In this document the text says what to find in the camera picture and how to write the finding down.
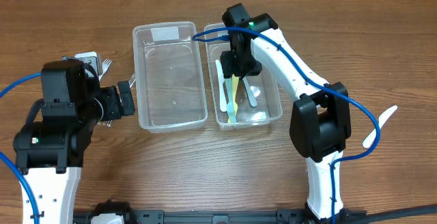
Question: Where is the blue cable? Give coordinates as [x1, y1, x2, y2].
[191, 27, 381, 224]
[0, 72, 42, 224]

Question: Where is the right clear plastic container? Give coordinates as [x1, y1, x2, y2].
[206, 40, 283, 130]

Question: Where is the clear plastic container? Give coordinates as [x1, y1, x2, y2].
[132, 21, 208, 133]
[206, 40, 283, 130]

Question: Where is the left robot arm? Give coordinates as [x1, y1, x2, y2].
[13, 59, 135, 223]

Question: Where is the metal fork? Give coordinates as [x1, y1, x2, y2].
[100, 74, 136, 127]

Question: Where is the white plastic knife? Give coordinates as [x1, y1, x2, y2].
[225, 75, 236, 123]
[362, 105, 398, 149]
[242, 77, 257, 107]
[215, 59, 227, 112]

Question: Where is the white plastic fork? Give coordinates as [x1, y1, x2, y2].
[98, 59, 112, 81]

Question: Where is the right blue cable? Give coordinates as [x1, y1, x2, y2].
[191, 27, 381, 224]

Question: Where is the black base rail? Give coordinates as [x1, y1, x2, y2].
[66, 199, 368, 224]

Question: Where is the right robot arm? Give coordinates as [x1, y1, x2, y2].
[221, 3, 351, 223]

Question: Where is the left clear plastic container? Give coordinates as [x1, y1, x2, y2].
[132, 21, 208, 133]

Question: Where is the left blue cable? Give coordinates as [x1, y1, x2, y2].
[0, 72, 42, 224]

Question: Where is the yellow plastic knife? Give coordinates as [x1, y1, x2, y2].
[233, 77, 239, 114]

